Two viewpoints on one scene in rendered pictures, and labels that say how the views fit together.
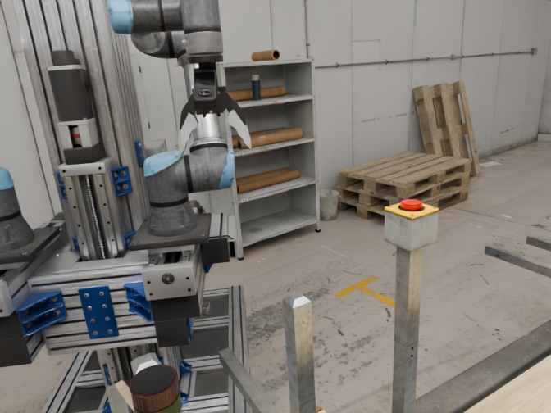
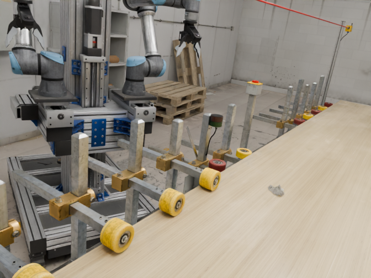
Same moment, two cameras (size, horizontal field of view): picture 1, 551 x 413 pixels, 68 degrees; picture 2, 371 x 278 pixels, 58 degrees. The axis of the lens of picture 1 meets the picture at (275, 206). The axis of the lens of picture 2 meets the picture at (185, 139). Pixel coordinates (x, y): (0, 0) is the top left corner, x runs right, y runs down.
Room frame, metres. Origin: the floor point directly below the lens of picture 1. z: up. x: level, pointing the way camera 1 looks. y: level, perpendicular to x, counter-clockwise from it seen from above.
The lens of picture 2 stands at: (-0.83, 1.03, 1.51)
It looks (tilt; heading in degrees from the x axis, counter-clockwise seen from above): 19 degrees down; 331
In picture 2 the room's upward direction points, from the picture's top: 7 degrees clockwise
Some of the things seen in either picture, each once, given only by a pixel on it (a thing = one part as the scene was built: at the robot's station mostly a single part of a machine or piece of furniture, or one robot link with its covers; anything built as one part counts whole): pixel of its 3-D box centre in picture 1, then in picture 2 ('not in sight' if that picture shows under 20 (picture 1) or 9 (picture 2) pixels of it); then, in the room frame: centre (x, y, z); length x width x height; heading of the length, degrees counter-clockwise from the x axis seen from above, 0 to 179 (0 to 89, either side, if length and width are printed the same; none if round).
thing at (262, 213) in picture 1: (262, 156); (91, 71); (3.53, 0.08, 0.78); 0.90 x 0.45 x 1.55; 125
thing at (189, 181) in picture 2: not in sight; (197, 177); (0.51, 0.18, 0.75); 0.26 x 0.01 x 0.10; 118
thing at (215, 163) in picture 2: not in sight; (216, 172); (0.36, 0.18, 0.85); 0.08 x 0.08 x 0.11
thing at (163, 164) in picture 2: not in sight; (170, 160); (0.35, 0.44, 0.95); 0.14 x 0.06 x 0.05; 118
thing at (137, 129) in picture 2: not in sight; (133, 180); (0.24, 0.64, 0.93); 0.04 x 0.04 x 0.48; 28
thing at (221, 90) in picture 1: (209, 86); (189, 32); (0.91, 0.12, 1.46); 0.09 x 0.08 x 0.12; 5
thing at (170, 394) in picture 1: (154, 387); (216, 117); (0.44, 0.17, 1.10); 0.06 x 0.06 x 0.02
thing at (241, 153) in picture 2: not in sight; (242, 159); (0.47, -0.05, 0.85); 0.08 x 0.08 x 0.11
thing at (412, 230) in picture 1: (410, 226); (254, 89); (0.72, -0.25, 1.18); 0.07 x 0.07 x 0.08; 28
